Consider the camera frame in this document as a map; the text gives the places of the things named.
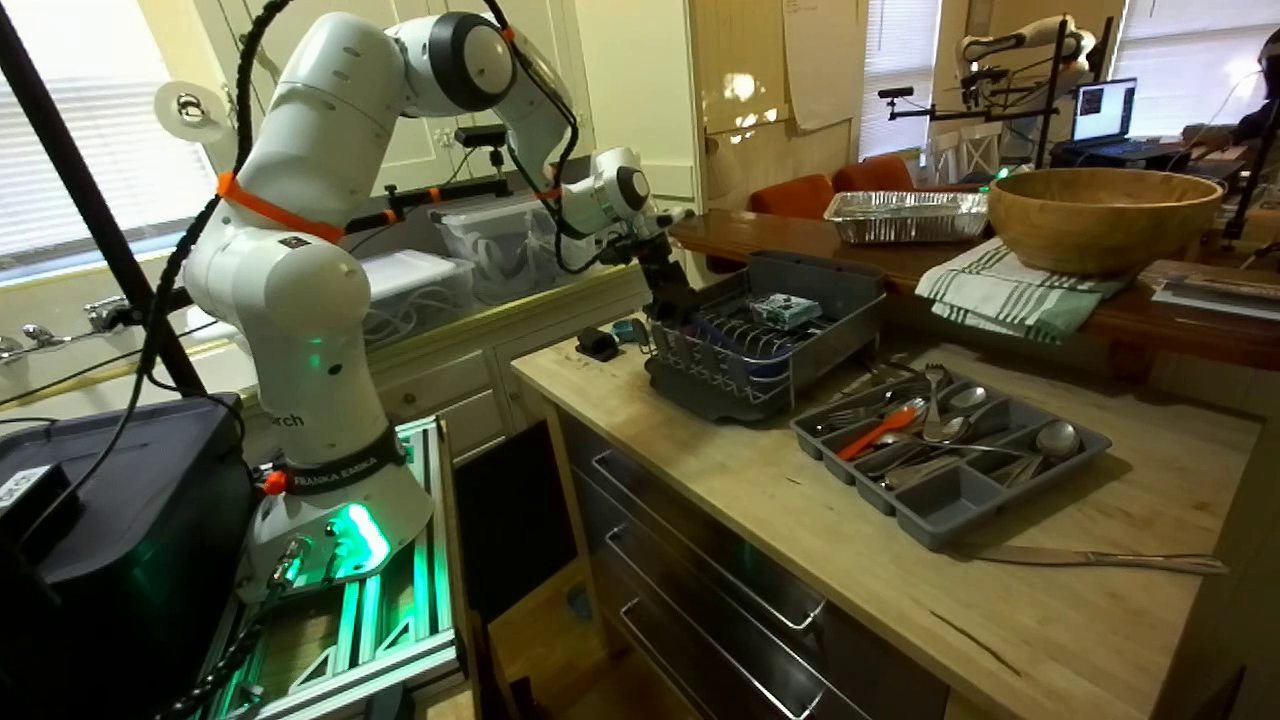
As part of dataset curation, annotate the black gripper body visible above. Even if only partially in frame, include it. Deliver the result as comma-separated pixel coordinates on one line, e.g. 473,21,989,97
632,232,688,293

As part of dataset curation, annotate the small black object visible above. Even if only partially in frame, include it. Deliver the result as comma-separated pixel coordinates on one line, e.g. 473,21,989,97
571,323,624,365

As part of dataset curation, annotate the blue plastic dish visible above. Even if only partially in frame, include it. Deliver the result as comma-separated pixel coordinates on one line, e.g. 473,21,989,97
722,317,813,374

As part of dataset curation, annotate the green printed packet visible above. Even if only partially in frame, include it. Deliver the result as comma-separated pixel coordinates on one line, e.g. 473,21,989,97
743,288,829,338

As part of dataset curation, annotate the gray dish rack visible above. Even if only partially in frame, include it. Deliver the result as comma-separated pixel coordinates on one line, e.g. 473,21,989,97
644,251,891,429

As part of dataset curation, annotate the orange chair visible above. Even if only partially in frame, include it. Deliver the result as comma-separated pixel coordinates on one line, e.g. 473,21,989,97
830,151,919,197
743,174,840,223

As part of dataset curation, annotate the clear plastic storage bin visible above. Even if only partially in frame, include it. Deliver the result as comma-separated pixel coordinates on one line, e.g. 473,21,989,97
433,194,591,307

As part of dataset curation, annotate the beige counter cabinet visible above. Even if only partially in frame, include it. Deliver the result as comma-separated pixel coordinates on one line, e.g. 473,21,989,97
355,251,656,463

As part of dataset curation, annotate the aluminium foil tray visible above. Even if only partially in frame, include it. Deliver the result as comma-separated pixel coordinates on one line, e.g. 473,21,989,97
819,190,992,247

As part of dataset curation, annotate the orange plastic spoon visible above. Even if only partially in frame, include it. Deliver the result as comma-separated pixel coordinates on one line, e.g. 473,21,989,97
835,406,923,470

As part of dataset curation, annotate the white storage box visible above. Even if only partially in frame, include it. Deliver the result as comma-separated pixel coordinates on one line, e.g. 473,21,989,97
355,247,481,347

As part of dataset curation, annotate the wooden island drawer cabinet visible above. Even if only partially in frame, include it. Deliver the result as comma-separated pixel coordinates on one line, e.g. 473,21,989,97
536,406,952,720

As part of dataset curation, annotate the green striped white towel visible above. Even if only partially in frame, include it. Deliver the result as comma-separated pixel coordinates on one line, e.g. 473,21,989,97
912,235,1130,345

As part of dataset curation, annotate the gray cutlery tray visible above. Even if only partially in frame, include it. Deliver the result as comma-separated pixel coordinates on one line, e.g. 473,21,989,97
788,357,1115,554

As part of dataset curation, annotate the large metal spoon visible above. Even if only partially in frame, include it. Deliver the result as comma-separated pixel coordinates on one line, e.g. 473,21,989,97
992,415,1087,471

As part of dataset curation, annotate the black metal stand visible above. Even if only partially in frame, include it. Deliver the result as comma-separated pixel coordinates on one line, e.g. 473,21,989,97
877,14,1120,174

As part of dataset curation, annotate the large wooden bowl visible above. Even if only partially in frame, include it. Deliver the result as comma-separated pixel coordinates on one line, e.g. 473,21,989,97
984,166,1227,281

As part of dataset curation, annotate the open laptop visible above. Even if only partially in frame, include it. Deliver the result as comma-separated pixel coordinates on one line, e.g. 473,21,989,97
1068,78,1143,148

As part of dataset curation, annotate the flat book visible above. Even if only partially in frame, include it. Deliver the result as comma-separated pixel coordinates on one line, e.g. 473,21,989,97
1148,272,1280,327

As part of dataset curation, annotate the black tripod pole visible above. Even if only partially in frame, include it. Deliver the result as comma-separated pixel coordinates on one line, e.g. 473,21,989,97
0,14,212,401

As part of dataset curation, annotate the seated person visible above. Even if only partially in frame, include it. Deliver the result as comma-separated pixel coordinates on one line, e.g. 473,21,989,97
1178,30,1280,177

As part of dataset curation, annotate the black computer case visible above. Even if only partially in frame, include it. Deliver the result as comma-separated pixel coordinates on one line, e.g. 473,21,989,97
0,396,260,720

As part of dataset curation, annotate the black camera on stand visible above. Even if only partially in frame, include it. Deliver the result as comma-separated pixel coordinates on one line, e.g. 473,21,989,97
452,119,510,151

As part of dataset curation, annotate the black rail with orange clamps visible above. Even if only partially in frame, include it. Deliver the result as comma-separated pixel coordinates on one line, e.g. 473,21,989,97
341,177,536,235

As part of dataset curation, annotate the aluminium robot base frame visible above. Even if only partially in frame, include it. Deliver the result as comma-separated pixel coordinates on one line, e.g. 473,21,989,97
194,413,465,720

